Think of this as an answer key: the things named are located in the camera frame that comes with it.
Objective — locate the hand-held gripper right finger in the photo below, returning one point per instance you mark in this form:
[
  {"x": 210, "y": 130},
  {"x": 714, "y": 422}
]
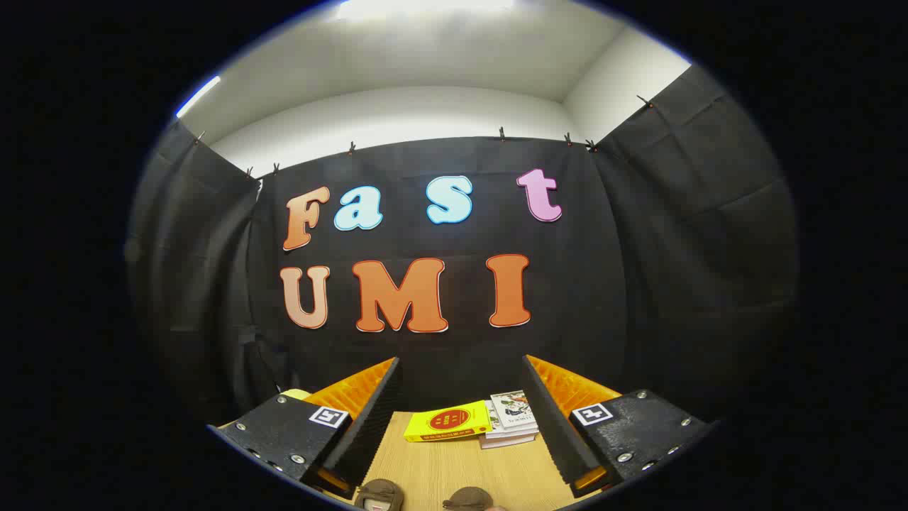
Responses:
[{"x": 550, "y": 419}]

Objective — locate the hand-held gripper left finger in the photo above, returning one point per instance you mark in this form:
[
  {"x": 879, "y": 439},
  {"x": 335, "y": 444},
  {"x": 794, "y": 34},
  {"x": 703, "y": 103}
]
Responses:
[{"x": 369, "y": 419}]

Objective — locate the brown suede shoe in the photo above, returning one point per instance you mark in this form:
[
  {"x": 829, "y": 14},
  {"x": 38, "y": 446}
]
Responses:
[
  {"x": 379, "y": 494},
  {"x": 468, "y": 499}
]

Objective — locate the white illustrated book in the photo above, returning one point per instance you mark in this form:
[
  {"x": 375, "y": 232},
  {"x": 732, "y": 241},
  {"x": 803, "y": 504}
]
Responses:
[{"x": 512, "y": 411}]

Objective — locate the yellow book with red circle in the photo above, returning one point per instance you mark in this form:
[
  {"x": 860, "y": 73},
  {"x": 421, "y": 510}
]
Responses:
[{"x": 447, "y": 422}]

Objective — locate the yellow plush bun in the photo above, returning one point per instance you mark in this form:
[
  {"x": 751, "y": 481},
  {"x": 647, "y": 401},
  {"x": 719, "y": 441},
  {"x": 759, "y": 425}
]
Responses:
[{"x": 294, "y": 394}]

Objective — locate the black backdrop cloth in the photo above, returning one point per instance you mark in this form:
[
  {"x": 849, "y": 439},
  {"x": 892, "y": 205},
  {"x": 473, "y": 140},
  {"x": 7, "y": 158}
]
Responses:
[{"x": 638, "y": 270}]

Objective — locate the row of black cloth clips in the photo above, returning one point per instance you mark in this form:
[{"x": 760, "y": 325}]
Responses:
[{"x": 502, "y": 133}]

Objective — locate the ceiling light strip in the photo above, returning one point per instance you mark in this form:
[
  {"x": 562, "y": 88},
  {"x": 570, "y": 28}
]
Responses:
[{"x": 198, "y": 96}]

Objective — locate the ceiling light panel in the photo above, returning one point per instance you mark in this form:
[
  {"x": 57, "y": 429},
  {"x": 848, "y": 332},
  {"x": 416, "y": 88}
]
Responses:
[{"x": 425, "y": 7}]

